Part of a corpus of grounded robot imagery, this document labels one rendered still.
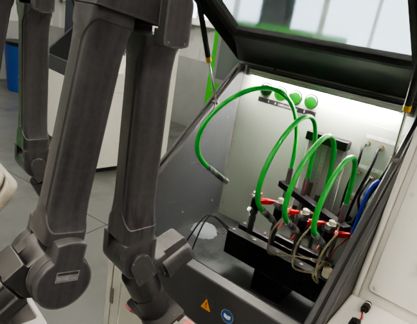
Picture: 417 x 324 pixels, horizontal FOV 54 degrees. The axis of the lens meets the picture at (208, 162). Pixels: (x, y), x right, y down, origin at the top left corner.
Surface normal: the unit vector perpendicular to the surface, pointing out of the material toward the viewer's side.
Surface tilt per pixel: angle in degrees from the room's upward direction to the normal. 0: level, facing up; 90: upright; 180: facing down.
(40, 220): 81
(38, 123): 85
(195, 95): 90
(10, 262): 37
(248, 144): 90
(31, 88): 90
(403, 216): 76
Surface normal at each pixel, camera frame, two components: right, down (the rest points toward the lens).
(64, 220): 0.65, 0.16
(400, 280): -0.56, -0.06
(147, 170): 0.70, 0.34
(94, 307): 0.16, -0.93
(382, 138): -0.62, 0.17
